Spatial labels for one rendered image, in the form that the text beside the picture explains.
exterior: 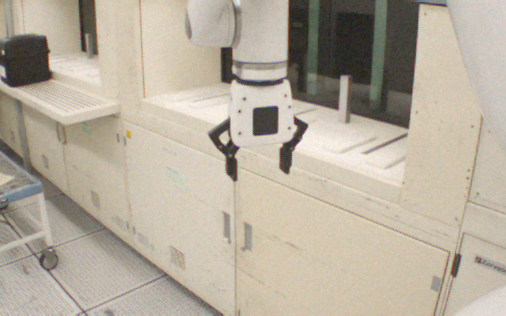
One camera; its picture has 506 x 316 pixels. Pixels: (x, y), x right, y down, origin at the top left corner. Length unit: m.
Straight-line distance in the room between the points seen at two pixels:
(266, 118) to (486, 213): 0.56
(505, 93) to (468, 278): 0.93
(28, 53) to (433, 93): 2.16
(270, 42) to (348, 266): 0.80
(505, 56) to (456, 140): 0.81
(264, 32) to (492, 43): 0.47
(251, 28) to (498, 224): 0.68
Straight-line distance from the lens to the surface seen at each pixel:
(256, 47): 0.71
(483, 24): 0.29
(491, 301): 0.26
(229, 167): 0.78
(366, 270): 1.33
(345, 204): 1.29
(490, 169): 1.07
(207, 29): 0.67
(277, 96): 0.75
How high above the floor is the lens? 1.32
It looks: 22 degrees down
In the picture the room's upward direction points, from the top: straight up
